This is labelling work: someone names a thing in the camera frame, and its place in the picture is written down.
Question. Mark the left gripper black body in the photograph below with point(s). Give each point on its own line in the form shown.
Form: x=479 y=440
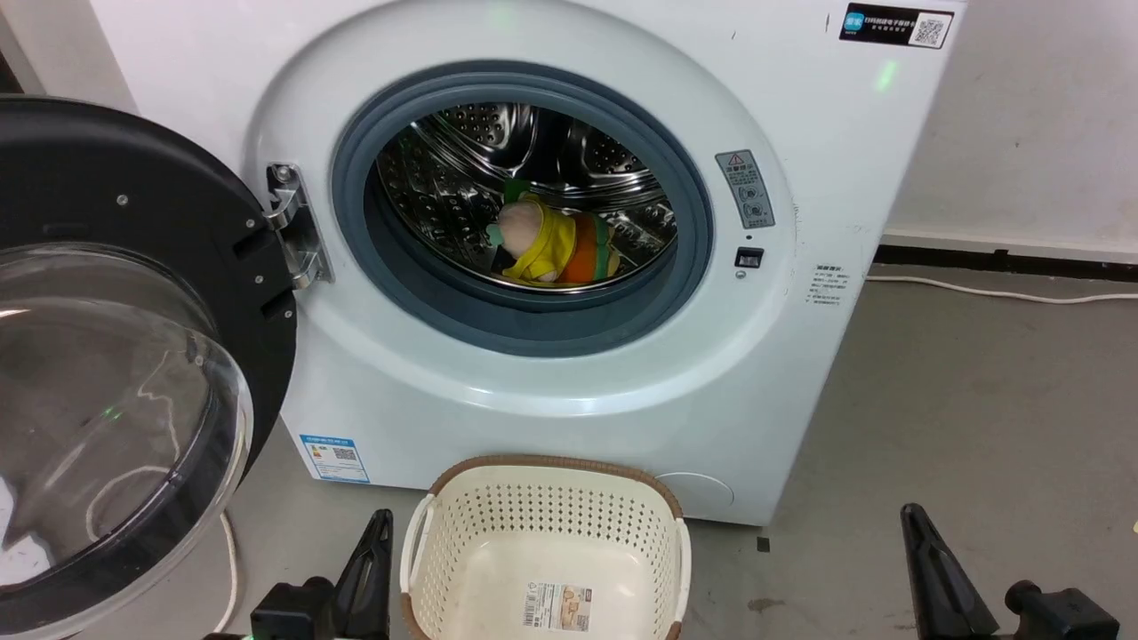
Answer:
x=293 y=613

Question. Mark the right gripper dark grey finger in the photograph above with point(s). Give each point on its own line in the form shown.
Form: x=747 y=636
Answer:
x=942 y=596

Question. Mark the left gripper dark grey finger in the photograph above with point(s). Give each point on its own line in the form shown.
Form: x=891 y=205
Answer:
x=366 y=587

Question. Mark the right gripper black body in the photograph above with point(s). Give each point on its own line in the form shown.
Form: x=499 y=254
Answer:
x=1062 y=618

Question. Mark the cream plastic laundry basket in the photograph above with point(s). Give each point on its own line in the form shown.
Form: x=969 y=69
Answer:
x=551 y=511

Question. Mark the white front-load washing machine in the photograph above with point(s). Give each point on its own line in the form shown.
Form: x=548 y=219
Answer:
x=800 y=400

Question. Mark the yellow orange plush toy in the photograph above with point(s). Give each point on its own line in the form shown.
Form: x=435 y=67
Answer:
x=544 y=242

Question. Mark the blue white energy label sticker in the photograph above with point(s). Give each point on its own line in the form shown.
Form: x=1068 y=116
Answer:
x=334 y=458

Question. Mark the paper label sticker with barcode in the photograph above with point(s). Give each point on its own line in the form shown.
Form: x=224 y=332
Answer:
x=558 y=606

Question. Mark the grey rubber door gasket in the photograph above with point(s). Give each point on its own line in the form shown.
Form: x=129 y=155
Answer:
x=533 y=331

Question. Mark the chrome door hinge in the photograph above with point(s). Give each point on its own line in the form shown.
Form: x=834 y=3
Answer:
x=298 y=233

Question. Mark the stainless steel washer drum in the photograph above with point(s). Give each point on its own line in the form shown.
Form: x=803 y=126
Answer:
x=458 y=178

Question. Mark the black washer door clear glass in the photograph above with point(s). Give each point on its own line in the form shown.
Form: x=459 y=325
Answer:
x=89 y=178

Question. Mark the black QR code sticker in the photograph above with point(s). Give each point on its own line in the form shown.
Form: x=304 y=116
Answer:
x=889 y=24

